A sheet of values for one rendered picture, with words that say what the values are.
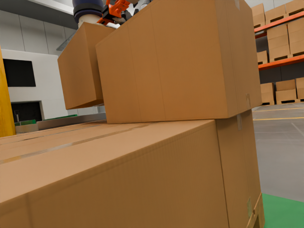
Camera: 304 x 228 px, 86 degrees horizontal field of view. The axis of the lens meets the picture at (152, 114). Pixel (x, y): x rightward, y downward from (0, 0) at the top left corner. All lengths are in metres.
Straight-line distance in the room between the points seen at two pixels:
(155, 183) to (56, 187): 0.14
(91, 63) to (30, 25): 10.97
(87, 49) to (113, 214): 0.82
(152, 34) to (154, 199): 0.50
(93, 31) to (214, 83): 0.73
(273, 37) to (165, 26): 7.55
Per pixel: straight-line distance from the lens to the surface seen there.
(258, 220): 0.93
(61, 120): 1.51
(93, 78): 0.91
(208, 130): 0.43
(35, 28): 11.87
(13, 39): 11.29
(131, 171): 0.24
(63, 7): 10.52
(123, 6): 1.12
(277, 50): 7.94
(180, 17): 0.55
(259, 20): 8.30
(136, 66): 0.65
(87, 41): 0.97
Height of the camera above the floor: 0.60
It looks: 3 degrees down
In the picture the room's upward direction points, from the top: 8 degrees counter-clockwise
